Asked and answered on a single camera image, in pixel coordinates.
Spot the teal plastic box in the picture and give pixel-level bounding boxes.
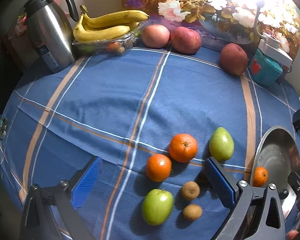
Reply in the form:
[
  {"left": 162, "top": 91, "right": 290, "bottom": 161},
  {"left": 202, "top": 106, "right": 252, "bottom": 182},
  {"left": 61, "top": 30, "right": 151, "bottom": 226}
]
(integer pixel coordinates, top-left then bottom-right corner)
[{"left": 248, "top": 49, "right": 283, "bottom": 87}]

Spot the black power adapter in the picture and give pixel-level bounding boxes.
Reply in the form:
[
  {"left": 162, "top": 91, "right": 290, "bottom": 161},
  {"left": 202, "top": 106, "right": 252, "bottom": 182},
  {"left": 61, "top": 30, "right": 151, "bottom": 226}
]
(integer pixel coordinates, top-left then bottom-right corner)
[{"left": 292, "top": 109, "right": 300, "bottom": 132}]

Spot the yellow banana bunch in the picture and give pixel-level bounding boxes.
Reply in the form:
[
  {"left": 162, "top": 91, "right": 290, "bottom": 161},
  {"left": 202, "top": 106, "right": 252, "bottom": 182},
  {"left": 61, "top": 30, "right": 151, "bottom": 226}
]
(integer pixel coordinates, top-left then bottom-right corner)
[{"left": 73, "top": 4, "right": 150, "bottom": 42}]

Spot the blue plaid tablecloth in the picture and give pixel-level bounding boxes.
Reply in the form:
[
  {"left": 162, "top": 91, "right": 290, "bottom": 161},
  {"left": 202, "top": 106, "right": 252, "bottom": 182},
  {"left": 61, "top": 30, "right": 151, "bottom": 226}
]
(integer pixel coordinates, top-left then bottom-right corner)
[{"left": 0, "top": 48, "right": 300, "bottom": 239}]

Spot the large steel plate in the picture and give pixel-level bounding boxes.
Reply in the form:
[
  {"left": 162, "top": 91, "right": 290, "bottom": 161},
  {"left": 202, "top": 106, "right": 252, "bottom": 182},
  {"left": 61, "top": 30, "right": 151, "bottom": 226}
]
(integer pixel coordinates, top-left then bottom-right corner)
[{"left": 251, "top": 126, "right": 300, "bottom": 218}]

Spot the green pear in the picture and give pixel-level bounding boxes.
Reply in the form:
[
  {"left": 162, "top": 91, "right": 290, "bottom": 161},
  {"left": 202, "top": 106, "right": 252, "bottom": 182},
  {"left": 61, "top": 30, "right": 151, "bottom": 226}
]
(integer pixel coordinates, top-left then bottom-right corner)
[
  {"left": 209, "top": 127, "right": 234, "bottom": 163},
  {"left": 141, "top": 189, "right": 174, "bottom": 226}
]

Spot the white desk lamp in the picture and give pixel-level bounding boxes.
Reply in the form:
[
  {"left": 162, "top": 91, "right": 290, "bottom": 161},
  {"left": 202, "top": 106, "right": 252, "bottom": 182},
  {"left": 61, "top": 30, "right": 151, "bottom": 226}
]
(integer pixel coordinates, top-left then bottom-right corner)
[{"left": 254, "top": 2, "right": 293, "bottom": 68}]

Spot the clear plastic fruit tray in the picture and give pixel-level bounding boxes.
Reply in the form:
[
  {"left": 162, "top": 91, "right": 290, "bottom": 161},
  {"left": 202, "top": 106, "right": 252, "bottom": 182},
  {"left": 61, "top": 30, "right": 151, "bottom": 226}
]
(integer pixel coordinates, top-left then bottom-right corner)
[{"left": 72, "top": 22, "right": 147, "bottom": 56}]

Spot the orange tangerine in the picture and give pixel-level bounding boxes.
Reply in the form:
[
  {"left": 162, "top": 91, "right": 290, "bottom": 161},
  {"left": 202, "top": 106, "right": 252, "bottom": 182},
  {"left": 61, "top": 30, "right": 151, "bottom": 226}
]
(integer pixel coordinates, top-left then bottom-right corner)
[
  {"left": 169, "top": 134, "right": 198, "bottom": 163},
  {"left": 253, "top": 166, "right": 268, "bottom": 187},
  {"left": 146, "top": 154, "right": 172, "bottom": 182}
]

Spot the person's right hand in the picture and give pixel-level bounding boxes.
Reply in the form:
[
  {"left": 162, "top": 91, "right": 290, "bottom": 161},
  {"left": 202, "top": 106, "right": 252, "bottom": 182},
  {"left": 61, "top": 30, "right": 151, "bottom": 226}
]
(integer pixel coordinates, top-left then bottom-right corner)
[{"left": 286, "top": 230, "right": 299, "bottom": 240}]

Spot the steel thermos kettle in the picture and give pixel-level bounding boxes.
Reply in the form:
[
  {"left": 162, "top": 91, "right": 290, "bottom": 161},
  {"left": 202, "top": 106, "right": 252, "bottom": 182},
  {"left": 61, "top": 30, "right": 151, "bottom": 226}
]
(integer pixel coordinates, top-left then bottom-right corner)
[{"left": 24, "top": 0, "right": 79, "bottom": 73}]

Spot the floral painting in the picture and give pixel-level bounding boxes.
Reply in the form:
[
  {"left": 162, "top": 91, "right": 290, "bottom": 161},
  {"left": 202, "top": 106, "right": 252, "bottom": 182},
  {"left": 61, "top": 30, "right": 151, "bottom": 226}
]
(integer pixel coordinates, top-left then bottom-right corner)
[{"left": 122, "top": 0, "right": 300, "bottom": 58}]

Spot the red apple middle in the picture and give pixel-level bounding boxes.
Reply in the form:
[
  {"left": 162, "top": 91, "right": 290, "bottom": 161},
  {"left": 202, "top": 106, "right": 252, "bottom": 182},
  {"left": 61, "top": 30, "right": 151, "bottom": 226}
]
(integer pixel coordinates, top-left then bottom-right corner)
[{"left": 170, "top": 27, "right": 202, "bottom": 54}]

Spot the dark red apple right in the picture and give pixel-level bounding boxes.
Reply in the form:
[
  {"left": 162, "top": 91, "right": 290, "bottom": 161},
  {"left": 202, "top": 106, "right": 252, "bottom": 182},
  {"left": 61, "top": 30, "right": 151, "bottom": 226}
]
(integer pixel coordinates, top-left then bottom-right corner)
[{"left": 219, "top": 43, "right": 248, "bottom": 76}]

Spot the pink apple left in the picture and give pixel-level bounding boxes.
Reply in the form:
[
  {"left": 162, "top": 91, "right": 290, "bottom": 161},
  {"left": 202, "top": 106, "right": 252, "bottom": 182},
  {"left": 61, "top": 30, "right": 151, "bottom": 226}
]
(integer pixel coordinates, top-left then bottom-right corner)
[{"left": 141, "top": 24, "right": 170, "bottom": 48}]

